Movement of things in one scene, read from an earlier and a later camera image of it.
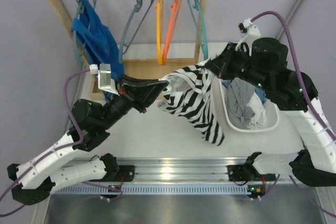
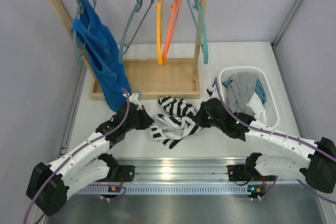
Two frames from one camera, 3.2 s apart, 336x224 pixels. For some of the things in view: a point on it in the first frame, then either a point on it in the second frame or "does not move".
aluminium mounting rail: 188,170 does not move
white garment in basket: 260,114 does not move
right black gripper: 220,65 -> 200,116
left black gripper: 132,95 -> 144,119
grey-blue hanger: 135,18 does not move
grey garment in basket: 239,94 does not move
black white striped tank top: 191,94 -> 175,124
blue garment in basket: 261,93 does not move
